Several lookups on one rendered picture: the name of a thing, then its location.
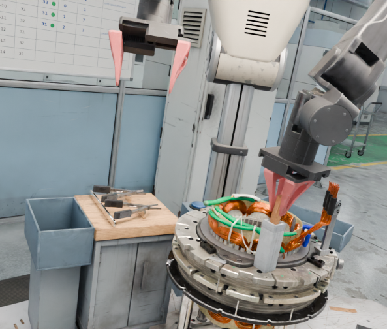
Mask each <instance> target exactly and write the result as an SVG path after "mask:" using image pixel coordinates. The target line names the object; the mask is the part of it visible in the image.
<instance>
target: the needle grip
mask: <svg viewBox="0 0 387 329"><path fill-rule="evenodd" d="M281 197H282V195H277V199H276V201H275V205H274V208H273V211H272V214H271V217H270V222H271V223H273V224H274V225H277V224H279V222H280V219H281V216H279V208H280V204H281Z"/></svg>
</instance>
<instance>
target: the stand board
mask: <svg viewBox="0 0 387 329"><path fill-rule="evenodd" d="M131 196H132V200H131V203H133V204H143V205H147V204H149V205H150V204H158V206H152V207H156V208H161V210H146V219H143V218H142V217H141V216H140V215H139V214H138V213H135V214H132V215H131V217H126V218H122V219H116V220H115V221H116V227H115V228H113V227H112V225H111V224H110V223H109V221H108V220H107V218H106V217H105V216H104V214H103V213H102V212H101V211H100V209H99V207H98V206H97V205H96V204H95V202H94V201H93V199H92V198H91V197H90V196H89V195H74V197H75V199H76V200H77V201H78V203H79V205H80V206H81V207H82V209H83V211H84V212H85V214H86V215H87V217H88V218H89V220H90V221H91V223H92V225H93V226H94V227H95V232H94V239H95V241H99V240H113V239H120V238H134V237H142V236H156V235H163V234H175V233H174V231H175V226H176V222H177V220H178V218H177V217H176V216H175V215H174V214H173V213H172V212H171V211H170V210H169V209H168V208H167V207H166V206H165V205H164V204H162V203H161V202H160V201H159V200H158V199H157V198H156V197H155V196H154V195H152V194H151V193H146V195H131ZM118 200H123V202H127V201H126V200H125V197H123V198H119V199H118ZM105 208H106V209H107V210H108V212H109V213H110V215H111V216H112V217H113V218H114V212H117V211H121V210H127V209H131V210H134V209H136V208H133V207H128V206H123V207H122V208H112V207H105Z"/></svg>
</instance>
